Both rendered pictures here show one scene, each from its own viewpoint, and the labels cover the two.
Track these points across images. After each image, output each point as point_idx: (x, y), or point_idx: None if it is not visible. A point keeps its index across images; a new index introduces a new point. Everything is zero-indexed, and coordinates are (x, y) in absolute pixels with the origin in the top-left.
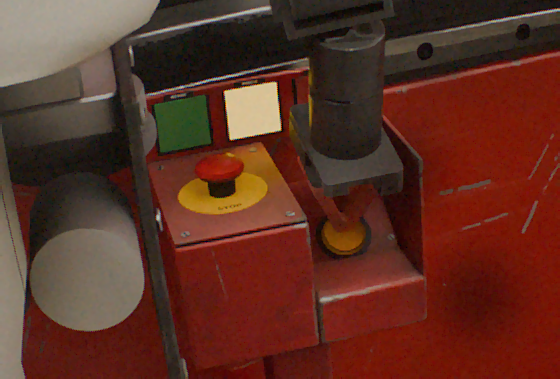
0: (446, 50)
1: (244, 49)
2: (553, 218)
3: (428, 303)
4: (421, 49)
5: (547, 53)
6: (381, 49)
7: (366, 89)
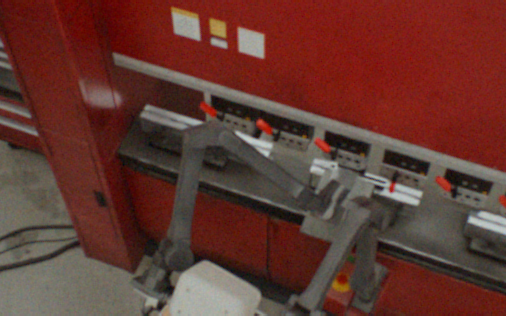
0: (435, 269)
1: (378, 244)
2: (460, 308)
3: (413, 299)
4: (428, 265)
5: (470, 284)
6: (369, 298)
7: (364, 300)
